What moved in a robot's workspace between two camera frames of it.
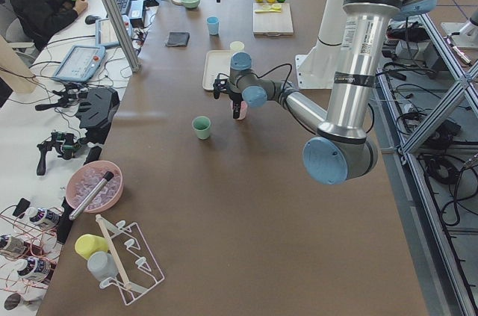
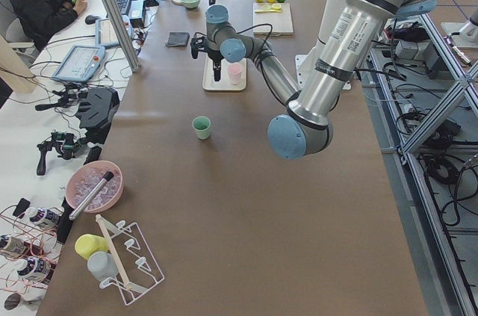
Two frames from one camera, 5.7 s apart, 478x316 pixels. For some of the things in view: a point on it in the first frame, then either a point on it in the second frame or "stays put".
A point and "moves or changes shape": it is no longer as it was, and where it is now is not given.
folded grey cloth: x=178 y=39 stays put
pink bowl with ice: x=86 y=178 stays put
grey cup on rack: x=102 y=266 stays put
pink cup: x=243 y=112 moves or changes shape
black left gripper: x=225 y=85 to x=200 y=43
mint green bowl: x=191 y=0 stays put
